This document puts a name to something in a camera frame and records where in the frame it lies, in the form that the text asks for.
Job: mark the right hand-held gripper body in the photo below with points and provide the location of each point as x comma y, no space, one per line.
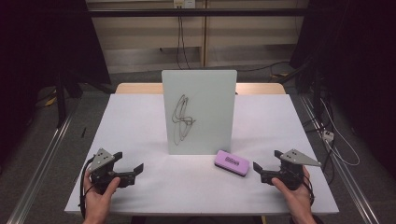
294,172

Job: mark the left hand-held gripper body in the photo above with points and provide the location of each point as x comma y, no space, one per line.
100,161

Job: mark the purple whiteboard eraser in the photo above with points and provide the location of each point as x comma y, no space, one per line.
232,162

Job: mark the small white whiteboard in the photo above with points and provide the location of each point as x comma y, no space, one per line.
205,93

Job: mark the person's right hand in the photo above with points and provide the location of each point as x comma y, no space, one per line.
299,199

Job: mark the person's left hand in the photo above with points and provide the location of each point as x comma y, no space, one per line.
98,203

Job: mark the small black floor item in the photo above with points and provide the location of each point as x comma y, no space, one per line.
83,132

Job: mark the white power strip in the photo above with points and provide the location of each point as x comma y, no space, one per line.
328,135

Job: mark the wooden table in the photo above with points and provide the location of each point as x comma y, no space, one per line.
137,88

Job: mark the black metal stand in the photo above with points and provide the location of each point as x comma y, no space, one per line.
61,99

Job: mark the black curtain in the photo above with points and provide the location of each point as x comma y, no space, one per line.
40,40
358,46

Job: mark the black horizontal bar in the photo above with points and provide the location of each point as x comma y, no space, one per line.
140,12

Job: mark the metal floor rail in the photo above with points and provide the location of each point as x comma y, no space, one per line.
43,158
342,174

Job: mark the white wall socket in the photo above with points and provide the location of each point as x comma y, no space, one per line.
184,3

